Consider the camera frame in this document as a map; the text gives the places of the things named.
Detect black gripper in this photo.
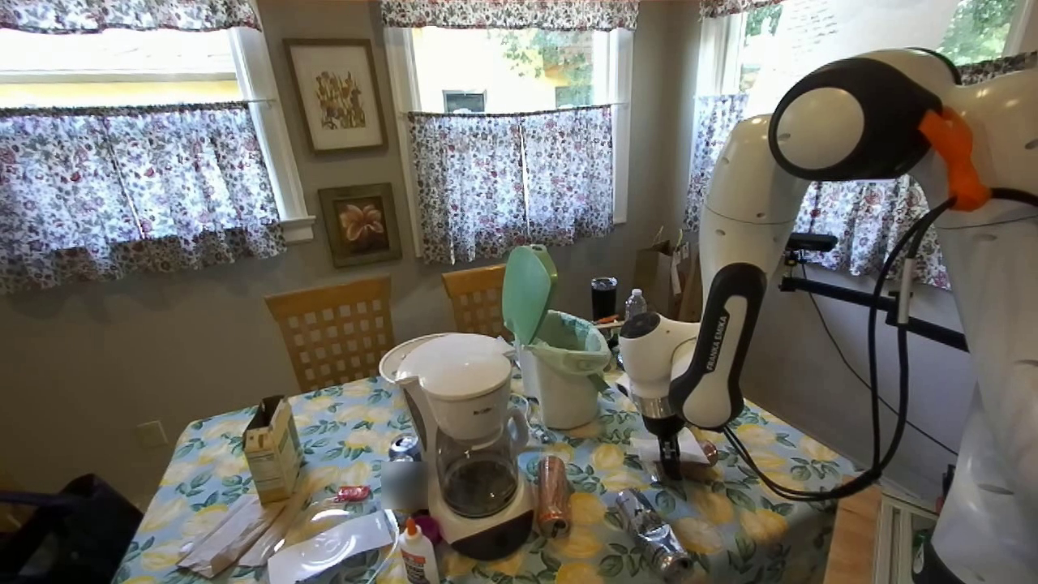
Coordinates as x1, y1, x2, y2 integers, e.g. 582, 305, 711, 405
641, 405, 691, 486

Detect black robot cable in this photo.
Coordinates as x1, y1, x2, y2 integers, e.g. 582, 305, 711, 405
717, 190, 968, 506

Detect black cup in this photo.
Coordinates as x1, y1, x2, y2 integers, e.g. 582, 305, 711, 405
586, 274, 624, 320

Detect white glue bottle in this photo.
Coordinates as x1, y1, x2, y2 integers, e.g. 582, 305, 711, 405
400, 518, 444, 584

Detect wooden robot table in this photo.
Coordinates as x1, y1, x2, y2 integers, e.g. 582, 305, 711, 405
822, 485, 890, 584

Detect white drip coffee maker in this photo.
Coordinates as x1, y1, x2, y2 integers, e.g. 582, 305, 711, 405
391, 332, 538, 562

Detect light framed flower picture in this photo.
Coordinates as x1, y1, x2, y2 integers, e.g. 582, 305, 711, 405
281, 36, 388, 159

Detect crushed silver can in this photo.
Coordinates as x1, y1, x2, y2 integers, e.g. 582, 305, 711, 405
610, 486, 695, 574

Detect lemon print tablecloth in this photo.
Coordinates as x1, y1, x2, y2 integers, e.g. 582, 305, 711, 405
109, 366, 868, 584

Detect white bin green liner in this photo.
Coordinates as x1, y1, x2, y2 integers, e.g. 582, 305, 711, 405
529, 309, 612, 434

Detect floral window valance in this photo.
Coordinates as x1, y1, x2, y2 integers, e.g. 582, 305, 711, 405
0, 0, 263, 34
696, 0, 781, 20
381, 0, 641, 34

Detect dark framed flower picture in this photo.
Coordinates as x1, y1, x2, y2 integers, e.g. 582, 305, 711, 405
316, 180, 404, 274

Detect white paper towel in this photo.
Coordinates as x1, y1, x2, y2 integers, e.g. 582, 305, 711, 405
629, 426, 717, 470

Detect wall outlet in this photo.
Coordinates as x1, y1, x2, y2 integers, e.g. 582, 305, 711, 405
132, 419, 172, 456

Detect orange cable clip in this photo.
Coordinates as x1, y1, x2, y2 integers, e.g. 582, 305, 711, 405
917, 107, 993, 214

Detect floral cafe curtain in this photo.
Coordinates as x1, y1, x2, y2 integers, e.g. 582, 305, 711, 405
691, 91, 953, 292
0, 101, 285, 290
404, 105, 617, 268

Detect black bag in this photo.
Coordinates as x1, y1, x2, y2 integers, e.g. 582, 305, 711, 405
0, 470, 143, 584

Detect beige flat packet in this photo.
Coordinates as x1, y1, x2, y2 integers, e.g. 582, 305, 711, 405
176, 491, 296, 581

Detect tan carton box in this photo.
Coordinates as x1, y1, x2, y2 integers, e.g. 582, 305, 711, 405
241, 392, 307, 509

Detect green bin lid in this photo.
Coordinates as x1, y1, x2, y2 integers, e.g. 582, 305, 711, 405
498, 241, 563, 349

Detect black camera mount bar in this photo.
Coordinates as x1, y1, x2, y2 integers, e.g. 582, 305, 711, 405
775, 231, 969, 353

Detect wooden lattice-back chair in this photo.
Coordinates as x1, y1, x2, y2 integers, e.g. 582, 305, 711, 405
266, 275, 400, 397
437, 260, 512, 337

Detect brown paper bag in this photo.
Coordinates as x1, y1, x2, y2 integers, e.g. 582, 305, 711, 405
644, 231, 708, 318

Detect copper drink can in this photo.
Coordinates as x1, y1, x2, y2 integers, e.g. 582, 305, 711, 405
534, 452, 574, 540

